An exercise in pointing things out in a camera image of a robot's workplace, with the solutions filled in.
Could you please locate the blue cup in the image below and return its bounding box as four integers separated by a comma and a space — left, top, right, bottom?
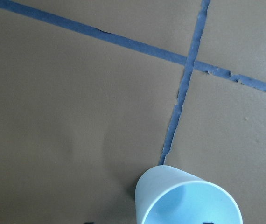
135, 165, 243, 224

